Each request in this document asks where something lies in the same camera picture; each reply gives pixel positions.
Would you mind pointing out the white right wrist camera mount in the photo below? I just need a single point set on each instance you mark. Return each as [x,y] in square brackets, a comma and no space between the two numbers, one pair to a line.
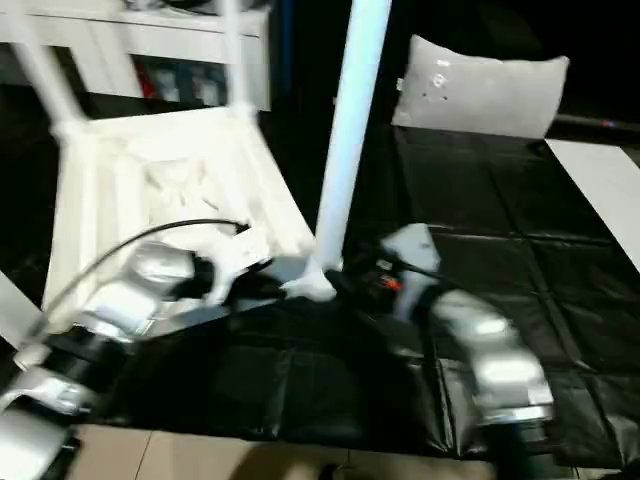
[415,250]

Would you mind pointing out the white plastic table leg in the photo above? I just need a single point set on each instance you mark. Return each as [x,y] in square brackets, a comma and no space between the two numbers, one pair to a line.
[50,70]
[237,55]
[350,125]
[15,315]

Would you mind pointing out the white glass-door cabinet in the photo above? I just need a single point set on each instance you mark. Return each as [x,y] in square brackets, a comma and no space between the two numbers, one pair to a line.
[125,40]

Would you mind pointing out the white plastic table top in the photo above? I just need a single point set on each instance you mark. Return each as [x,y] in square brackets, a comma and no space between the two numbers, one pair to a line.
[175,165]

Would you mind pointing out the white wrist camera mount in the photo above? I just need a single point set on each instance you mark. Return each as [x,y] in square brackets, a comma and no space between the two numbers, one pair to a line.
[235,255]
[415,250]

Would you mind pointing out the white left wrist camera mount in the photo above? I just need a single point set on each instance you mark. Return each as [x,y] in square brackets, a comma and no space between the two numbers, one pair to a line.
[235,255]

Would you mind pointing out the black table mat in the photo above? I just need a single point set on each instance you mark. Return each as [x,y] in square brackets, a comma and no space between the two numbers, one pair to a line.
[500,225]

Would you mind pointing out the grey pillow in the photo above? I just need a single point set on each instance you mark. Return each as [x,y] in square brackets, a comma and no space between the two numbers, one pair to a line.
[475,90]

